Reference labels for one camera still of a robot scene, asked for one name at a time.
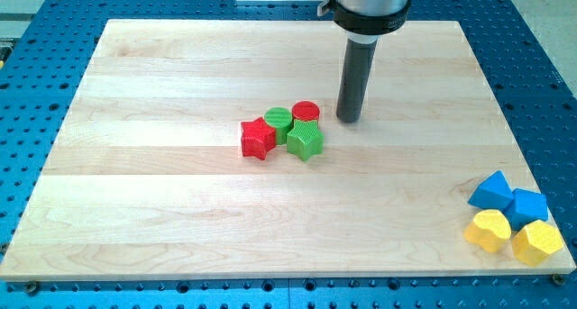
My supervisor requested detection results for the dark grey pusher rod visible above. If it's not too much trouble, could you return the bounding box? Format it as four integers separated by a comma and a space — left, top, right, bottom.
335, 39, 377, 123

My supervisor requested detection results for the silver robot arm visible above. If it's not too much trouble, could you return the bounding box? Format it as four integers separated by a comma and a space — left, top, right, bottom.
317, 0, 411, 123

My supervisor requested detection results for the green star block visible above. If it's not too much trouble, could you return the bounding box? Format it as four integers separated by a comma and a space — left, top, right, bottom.
287, 120, 324, 161

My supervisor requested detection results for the red star block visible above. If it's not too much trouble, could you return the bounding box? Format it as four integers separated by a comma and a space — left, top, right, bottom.
241, 117, 276, 160

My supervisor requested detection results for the red cylinder block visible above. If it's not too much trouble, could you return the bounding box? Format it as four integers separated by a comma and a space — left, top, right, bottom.
291, 101, 320, 122

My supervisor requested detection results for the green cylinder block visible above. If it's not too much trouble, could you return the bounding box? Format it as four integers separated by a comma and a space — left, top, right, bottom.
264, 107, 293, 145

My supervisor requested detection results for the light wooden board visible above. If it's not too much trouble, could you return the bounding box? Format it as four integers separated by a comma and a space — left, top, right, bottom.
1, 19, 575, 282

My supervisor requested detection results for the blue triangle block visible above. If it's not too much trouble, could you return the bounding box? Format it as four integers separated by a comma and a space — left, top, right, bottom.
468, 170, 514, 211

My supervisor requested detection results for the yellow heart block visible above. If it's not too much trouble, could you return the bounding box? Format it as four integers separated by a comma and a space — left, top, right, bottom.
463, 209, 512, 253

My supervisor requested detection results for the blue cube block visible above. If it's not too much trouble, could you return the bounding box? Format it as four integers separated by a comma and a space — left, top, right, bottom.
504, 188, 549, 232

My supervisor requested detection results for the yellow hexagon block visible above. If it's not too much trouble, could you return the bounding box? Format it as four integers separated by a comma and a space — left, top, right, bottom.
511, 220, 563, 267

